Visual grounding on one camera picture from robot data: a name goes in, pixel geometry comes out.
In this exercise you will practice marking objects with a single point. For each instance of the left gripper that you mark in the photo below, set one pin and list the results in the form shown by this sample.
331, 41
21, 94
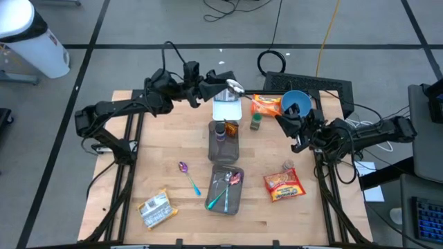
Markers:
195, 92

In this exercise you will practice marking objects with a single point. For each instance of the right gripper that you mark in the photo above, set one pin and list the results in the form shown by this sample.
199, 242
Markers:
309, 128

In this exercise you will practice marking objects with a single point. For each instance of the blue-grey food packet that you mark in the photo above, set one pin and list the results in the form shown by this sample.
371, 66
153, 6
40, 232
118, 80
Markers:
223, 97

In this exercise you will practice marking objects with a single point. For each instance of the small glass jar brown lid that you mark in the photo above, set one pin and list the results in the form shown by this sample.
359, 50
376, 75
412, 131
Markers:
288, 164

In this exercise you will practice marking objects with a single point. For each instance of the red ramen noodle packet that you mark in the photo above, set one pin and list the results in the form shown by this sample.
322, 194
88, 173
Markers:
284, 185

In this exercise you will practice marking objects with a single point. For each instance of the grey transparent plastic bin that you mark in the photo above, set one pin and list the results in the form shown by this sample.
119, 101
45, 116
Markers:
225, 152
233, 200

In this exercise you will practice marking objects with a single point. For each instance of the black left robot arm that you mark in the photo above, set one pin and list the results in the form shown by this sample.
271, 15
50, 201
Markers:
114, 105

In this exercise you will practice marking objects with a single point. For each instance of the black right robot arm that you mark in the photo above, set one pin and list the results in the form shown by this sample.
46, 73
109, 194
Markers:
380, 129

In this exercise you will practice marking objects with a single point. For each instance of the yellow white food packet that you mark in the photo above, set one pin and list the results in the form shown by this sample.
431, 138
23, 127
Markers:
156, 209

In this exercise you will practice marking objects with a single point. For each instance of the blue bowl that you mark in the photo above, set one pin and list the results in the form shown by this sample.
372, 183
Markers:
301, 98

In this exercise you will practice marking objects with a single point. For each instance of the white plastic bin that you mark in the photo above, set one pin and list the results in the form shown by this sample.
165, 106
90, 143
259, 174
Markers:
226, 112

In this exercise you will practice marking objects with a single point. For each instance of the orange ramen noodle packet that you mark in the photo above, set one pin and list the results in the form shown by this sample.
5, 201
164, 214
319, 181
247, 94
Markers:
268, 101

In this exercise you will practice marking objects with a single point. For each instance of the green lid spice jar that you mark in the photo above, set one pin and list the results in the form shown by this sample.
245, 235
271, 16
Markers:
256, 121

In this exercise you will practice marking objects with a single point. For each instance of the black perforated panel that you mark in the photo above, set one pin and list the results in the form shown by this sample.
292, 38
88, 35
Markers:
311, 83

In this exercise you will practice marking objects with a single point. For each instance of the white paper sheet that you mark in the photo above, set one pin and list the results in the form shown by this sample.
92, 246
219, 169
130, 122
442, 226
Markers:
373, 193

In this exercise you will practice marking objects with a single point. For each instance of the white computer mouse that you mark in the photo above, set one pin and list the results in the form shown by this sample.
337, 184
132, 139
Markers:
396, 216

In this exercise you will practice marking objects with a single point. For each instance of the black box on desk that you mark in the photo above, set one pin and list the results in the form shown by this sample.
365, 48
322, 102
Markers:
435, 103

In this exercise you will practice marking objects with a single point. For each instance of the backlit computer keyboard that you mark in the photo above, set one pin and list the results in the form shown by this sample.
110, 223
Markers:
429, 221

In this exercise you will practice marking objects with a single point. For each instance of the white trash can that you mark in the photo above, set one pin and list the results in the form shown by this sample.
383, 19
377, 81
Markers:
34, 48

